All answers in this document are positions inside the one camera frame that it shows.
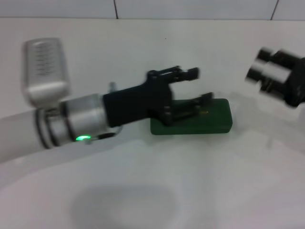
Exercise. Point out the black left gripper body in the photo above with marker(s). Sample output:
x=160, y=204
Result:
x=140, y=102

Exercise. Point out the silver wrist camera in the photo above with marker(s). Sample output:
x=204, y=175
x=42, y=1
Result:
x=269, y=69
x=44, y=69

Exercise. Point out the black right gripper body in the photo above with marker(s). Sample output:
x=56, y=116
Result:
x=294, y=83

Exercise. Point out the green glasses case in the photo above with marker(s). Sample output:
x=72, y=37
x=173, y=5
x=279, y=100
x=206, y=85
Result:
x=209, y=119

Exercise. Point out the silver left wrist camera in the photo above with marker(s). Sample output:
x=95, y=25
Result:
x=44, y=69

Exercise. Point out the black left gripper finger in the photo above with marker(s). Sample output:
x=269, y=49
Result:
x=190, y=106
x=183, y=72

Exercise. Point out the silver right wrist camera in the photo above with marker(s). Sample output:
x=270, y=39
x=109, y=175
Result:
x=269, y=69

